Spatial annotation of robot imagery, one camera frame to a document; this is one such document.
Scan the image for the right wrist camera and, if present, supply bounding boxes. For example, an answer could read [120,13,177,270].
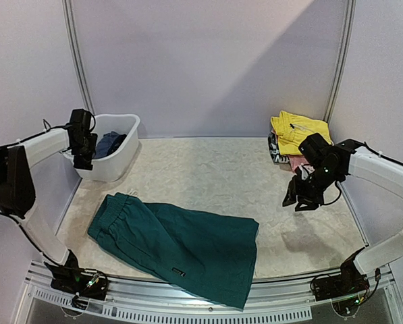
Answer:
[298,133,331,165]

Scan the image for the white plastic laundry basket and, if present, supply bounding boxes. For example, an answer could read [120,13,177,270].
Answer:
[76,114,140,182]

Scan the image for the right aluminium frame post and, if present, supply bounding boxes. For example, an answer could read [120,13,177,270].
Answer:
[323,0,356,123]

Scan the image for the black white patterned garment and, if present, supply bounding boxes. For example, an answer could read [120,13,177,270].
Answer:
[267,132,290,164]

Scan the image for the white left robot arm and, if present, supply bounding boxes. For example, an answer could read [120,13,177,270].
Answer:
[0,125,98,267]

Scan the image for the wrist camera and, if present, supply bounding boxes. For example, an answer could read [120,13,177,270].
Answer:
[69,109,96,132]
[298,133,331,165]

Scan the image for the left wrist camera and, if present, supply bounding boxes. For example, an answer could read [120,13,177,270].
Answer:
[69,109,96,132]

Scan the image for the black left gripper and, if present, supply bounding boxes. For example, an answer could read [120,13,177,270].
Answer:
[72,132,97,169]

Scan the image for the navy blue garment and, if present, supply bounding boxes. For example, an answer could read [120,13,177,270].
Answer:
[94,131,126,159]

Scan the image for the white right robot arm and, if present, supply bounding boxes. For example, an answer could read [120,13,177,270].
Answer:
[282,133,403,294]

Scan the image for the aluminium front rail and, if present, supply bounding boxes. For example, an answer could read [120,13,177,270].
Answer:
[15,262,403,323]

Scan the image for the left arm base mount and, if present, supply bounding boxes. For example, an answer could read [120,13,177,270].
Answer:
[45,263,109,311]

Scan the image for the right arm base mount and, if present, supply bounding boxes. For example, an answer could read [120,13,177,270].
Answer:
[310,268,381,317]

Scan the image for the yellow folded shorts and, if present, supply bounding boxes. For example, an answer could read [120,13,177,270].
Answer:
[271,111,332,155]

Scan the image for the left aluminium frame post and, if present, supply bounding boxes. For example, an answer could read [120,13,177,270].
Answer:
[62,0,95,115]

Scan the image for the aluminium frame post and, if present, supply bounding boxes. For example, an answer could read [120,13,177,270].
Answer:
[323,0,356,123]
[62,0,95,115]

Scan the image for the pink folded garment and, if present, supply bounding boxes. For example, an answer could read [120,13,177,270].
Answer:
[288,155,314,173]

